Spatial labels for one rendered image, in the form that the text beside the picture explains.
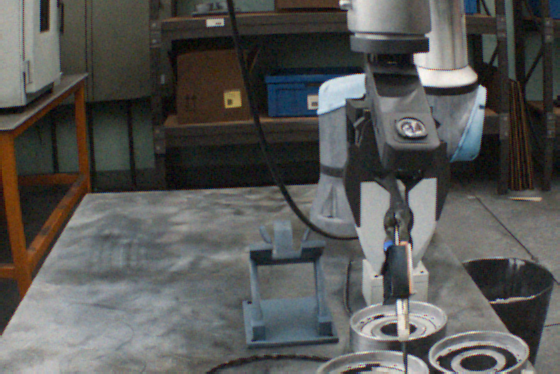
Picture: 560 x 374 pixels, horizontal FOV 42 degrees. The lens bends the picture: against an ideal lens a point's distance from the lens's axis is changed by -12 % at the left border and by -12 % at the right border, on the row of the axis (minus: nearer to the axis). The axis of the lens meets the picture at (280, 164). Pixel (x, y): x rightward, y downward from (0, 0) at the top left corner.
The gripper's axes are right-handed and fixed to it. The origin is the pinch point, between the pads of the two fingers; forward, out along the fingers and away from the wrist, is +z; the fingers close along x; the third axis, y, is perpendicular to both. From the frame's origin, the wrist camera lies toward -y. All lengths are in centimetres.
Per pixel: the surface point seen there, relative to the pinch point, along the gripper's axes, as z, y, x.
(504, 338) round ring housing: 9.7, -0.5, -12.1
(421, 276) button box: 9.1, 18.6, -7.1
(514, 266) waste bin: 53, 126, -63
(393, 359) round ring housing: 9.9, -0.8, 0.0
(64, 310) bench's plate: 13.4, 22.7, 36.6
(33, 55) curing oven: -5, 209, 84
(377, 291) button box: 10.5, 18.7, -1.8
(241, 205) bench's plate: 14, 69, 12
